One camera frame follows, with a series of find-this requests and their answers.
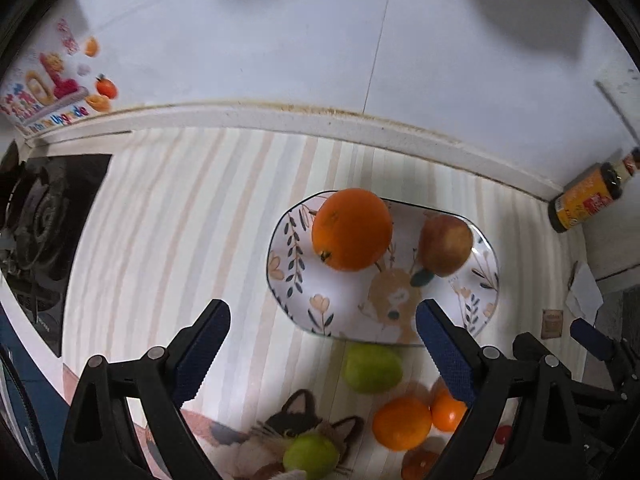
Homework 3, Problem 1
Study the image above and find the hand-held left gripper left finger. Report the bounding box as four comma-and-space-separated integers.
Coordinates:
62, 299, 232, 480

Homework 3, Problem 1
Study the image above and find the black gas stove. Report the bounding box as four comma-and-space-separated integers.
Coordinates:
0, 140, 113, 358

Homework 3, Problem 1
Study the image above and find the green lime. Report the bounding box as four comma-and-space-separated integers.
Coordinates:
282, 433, 341, 480
344, 342, 404, 395

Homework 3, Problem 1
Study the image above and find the striped cat print mat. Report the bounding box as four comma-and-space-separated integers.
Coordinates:
60, 127, 588, 480

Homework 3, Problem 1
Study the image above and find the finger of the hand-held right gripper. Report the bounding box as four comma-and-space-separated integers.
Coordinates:
570, 317, 631, 376
512, 331, 626, 406

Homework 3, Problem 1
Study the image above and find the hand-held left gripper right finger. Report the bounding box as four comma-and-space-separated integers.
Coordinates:
415, 299, 588, 480

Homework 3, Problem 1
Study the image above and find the red yellow apple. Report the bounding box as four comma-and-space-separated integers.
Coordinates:
417, 214, 474, 278

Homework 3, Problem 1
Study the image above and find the large orange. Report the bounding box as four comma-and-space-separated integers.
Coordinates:
311, 188, 394, 273

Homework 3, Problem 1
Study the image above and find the small brown card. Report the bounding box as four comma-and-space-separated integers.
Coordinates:
542, 308, 563, 339

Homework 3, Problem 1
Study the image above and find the colourful wall sticker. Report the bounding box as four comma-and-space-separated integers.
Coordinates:
0, 17, 121, 136

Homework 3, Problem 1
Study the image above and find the small tangerine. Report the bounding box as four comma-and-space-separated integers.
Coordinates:
401, 449, 443, 480
430, 377, 468, 433

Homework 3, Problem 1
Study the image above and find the white folded paper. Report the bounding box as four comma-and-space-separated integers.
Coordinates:
565, 262, 606, 326

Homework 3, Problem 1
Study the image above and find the floral oval plate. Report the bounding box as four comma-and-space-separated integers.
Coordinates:
265, 191, 501, 347

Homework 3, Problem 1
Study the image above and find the medium orange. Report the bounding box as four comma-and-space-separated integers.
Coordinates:
371, 396, 433, 452

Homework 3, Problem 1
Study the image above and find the yellow label sauce bottle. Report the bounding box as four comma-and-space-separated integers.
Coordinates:
547, 147, 640, 233

